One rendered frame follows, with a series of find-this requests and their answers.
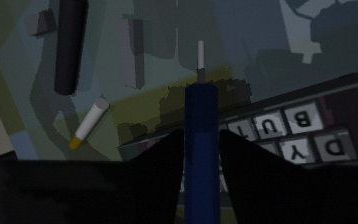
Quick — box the keyboard with grey letter keys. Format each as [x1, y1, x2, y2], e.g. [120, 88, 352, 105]
[116, 73, 358, 169]

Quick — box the blue stylus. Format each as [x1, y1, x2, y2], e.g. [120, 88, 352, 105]
[184, 40, 221, 224]

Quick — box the black cylinder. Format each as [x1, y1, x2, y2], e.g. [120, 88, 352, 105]
[55, 0, 87, 96]

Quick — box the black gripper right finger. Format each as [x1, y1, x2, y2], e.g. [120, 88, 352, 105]
[219, 129, 358, 224]

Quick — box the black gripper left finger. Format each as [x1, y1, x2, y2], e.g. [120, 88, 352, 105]
[0, 129, 184, 224]

